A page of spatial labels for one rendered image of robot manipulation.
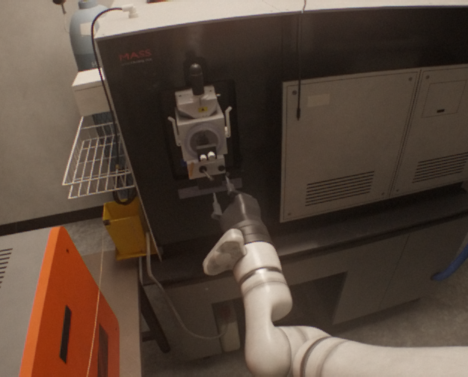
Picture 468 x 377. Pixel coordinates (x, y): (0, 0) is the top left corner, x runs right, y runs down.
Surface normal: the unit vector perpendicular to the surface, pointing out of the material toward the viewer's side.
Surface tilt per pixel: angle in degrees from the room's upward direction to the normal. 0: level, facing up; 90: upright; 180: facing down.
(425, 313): 0
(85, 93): 90
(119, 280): 0
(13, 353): 0
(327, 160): 90
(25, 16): 90
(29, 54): 90
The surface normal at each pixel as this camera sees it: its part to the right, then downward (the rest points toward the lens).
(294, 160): 0.21, 0.61
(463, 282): -0.07, -0.77
